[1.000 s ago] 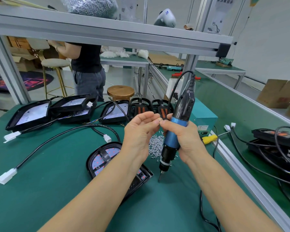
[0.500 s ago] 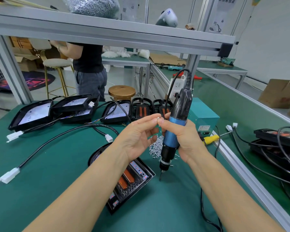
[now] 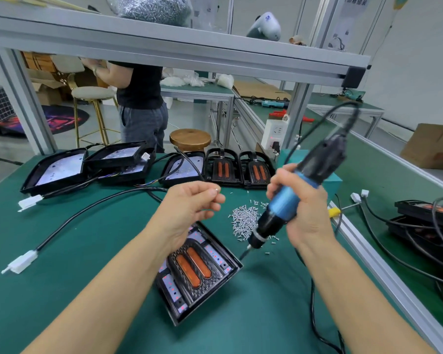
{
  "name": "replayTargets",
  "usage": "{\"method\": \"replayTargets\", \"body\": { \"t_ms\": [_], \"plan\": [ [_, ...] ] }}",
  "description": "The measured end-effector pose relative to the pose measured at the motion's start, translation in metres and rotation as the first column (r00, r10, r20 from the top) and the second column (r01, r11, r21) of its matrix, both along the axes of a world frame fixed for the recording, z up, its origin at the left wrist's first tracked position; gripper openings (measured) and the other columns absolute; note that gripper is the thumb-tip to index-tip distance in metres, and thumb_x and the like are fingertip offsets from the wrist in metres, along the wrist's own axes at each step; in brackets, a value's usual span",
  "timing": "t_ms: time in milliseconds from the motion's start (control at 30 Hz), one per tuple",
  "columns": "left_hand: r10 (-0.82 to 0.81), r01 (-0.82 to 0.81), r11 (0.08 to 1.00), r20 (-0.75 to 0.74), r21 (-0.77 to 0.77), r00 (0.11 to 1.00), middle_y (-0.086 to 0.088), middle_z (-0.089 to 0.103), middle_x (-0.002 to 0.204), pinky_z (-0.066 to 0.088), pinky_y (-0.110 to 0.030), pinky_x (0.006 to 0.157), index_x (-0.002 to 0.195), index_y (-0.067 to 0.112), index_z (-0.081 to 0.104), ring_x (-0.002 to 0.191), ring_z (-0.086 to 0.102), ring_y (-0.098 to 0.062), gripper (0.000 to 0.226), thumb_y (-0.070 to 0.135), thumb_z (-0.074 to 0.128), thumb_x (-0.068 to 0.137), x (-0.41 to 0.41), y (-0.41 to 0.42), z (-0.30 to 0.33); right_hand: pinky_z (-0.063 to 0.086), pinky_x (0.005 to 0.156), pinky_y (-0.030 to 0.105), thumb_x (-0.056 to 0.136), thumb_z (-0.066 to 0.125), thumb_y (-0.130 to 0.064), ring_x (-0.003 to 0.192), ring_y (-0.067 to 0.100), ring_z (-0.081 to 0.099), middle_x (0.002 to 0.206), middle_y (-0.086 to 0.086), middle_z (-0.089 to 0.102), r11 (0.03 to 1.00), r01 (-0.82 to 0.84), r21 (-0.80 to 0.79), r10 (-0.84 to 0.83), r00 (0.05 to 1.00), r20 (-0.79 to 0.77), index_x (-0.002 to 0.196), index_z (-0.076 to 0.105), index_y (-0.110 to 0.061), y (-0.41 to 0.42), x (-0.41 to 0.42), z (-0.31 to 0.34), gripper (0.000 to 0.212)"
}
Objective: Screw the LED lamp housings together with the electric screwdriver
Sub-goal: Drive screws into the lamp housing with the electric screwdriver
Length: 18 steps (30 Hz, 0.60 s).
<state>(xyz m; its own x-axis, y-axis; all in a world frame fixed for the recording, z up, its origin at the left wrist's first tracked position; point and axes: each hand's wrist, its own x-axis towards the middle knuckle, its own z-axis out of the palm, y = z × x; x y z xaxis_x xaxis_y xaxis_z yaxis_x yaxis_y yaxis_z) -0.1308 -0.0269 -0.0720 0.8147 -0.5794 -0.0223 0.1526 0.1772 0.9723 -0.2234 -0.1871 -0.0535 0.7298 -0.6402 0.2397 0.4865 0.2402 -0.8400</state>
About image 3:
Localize person's left hand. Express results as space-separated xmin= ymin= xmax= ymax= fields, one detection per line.
xmin=149 ymin=180 xmax=226 ymax=246

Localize person's right hand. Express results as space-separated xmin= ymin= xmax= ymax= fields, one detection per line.
xmin=266 ymin=164 xmax=335 ymax=251

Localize blue black electric screwdriver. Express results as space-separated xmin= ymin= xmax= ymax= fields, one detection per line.
xmin=240 ymin=132 xmax=349 ymax=261

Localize heap of small silver screws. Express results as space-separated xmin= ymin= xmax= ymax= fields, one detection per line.
xmin=229 ymin=203 xmax=280 ymax=244

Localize stack of unassembled lamp housings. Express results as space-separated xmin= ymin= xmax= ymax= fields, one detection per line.
xmin=1 ymin=141 xmax=206 ymax=276

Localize person's right forearm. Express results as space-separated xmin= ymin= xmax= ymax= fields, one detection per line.
xmin=299 ymin=236 xmax=437 ymax=354

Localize person's left forearm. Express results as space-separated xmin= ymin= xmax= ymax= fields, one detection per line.
xmin=22 ymin=225 xmax=186 ymax=354

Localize teal power supply box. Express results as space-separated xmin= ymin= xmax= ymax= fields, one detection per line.
xmin=281 ymin=148 xmax=344 ymax=198

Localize round brown wooden stool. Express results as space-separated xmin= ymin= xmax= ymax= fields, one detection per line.
xmin=169 ymin=129 xmax=213 ymax=152

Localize white power strip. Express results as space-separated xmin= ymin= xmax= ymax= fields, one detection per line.
xmin=261 ymin=110 xmax=290 ymax=155

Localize green workbench white legs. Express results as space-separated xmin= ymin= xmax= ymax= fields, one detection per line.
xmin=308 ymin=93 xmax=385 ymax=137

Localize small green workbench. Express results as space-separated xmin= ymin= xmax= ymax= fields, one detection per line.
xmin=161 ymin=83 xmax=236 ymax=148

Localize brown cardboard box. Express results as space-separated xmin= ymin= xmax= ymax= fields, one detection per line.
xmin=401 ymin=123 xmax=443 ymax=170

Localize round beige stool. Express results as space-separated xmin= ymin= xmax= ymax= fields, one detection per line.
xmin=71 ymin=86 xmax=123 ymax=148

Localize colourful round rug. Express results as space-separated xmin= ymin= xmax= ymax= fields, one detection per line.
xmin=0 ymin=105 xmax=90 ymax=137

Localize open brown cardboard carton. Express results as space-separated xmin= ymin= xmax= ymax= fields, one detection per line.
xmin=30 ymin=70 xmax=71 ymax=106

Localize white handheld device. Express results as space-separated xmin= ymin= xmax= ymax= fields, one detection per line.
xmin=246 ymin=11 xmax=283 ymax=43

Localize clear bag of screws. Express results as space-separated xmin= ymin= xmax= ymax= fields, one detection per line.
xmin=105 ymin=0 xmax=194 ymax=28

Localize aluminium shelf frame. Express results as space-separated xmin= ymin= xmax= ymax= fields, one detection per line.
xmin=0 ymin=0 xmax=374 ymax=155

